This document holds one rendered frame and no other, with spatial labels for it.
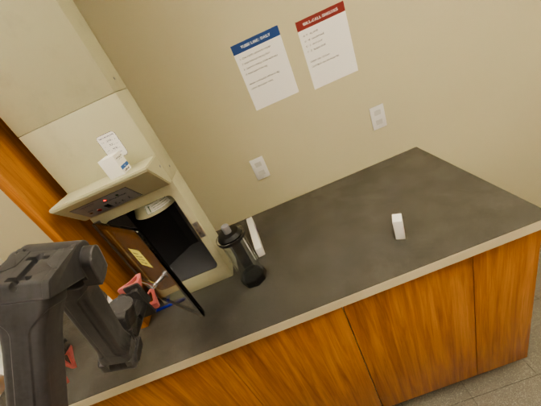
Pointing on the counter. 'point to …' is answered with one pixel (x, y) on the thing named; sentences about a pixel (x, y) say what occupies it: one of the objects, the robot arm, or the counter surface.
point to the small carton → (114, 165)
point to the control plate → (106, 202)
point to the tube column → (49, 64)
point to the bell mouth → (153, 208)
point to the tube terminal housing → (86, 147)
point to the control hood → (141, 182)
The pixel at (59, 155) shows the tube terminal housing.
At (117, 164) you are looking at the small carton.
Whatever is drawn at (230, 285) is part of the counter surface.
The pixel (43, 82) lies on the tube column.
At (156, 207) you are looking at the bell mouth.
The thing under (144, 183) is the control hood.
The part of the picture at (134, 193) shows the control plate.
